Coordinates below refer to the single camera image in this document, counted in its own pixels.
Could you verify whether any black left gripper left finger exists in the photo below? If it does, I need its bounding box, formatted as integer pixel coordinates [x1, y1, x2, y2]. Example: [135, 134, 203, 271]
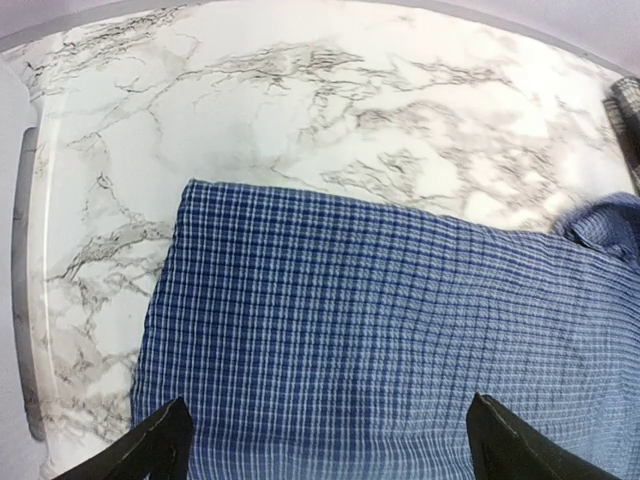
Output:
[56, 397, 194, 480]

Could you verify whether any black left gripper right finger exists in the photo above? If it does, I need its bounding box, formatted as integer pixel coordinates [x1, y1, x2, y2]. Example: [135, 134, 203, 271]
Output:
[466, 393, 614, 480]

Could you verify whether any blue checked shirt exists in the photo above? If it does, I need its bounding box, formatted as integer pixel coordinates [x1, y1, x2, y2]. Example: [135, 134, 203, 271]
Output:
[131, 181, 639, 479]

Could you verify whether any black white plaid garment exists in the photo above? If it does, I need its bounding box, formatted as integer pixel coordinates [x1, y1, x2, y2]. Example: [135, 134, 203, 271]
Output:
[603, 76, 639, 194]

